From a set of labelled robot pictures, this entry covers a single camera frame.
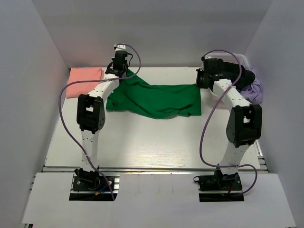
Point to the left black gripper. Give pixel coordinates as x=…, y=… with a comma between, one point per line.
x=113, y=59

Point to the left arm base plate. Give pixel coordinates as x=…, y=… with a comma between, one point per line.
x=92, y=181

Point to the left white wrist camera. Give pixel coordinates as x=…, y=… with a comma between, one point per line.
x=119, y=47

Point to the green t shirt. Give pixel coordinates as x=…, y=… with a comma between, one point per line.
x=155, y=101

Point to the lilac garment in basket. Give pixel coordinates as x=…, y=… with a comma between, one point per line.
x=253, y=92

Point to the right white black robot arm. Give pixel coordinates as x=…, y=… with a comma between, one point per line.
x=244, y=126

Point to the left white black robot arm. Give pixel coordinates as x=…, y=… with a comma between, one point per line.
x=90, y=107

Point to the white plastic laundry basket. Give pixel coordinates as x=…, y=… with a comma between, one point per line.
x=226, y=57

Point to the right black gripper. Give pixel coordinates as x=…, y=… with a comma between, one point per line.
x=199, y=84

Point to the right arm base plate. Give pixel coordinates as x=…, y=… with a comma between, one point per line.
x=213, y=183

